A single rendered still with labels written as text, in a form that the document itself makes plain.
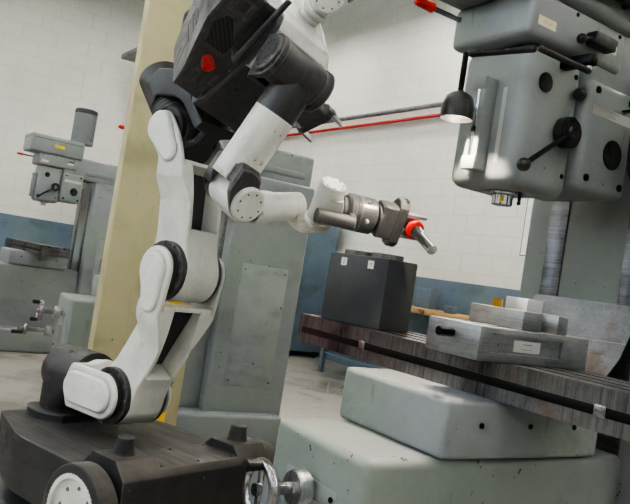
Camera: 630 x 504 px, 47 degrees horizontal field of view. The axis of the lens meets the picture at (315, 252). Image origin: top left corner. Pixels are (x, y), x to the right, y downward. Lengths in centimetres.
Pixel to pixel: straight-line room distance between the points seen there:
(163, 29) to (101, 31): 773
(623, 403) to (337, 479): 53
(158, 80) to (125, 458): 91
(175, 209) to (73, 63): 900
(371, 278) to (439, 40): 703
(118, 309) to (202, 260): 136
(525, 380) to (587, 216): 69
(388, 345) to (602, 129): 71
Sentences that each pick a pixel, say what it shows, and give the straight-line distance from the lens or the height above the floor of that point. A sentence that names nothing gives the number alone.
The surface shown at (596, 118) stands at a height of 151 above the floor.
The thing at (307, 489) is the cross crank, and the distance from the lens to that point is 147.
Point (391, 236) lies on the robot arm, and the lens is 176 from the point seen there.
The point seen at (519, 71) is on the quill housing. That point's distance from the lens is 170.
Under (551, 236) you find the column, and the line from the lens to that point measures 211.
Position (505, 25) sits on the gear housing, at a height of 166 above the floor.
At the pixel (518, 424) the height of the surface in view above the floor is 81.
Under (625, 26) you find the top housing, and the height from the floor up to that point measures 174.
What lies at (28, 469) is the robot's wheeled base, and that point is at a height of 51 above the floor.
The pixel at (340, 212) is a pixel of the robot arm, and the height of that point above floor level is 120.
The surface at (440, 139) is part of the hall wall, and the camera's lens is 831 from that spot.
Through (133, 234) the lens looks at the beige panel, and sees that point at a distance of 307.
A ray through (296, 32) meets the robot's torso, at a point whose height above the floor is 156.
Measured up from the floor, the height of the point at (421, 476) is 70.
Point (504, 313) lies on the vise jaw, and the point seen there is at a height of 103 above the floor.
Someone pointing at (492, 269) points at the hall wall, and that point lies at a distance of 741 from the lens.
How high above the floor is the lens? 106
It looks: 2 degrees up
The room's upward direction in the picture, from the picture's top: 9 degrees clockwise
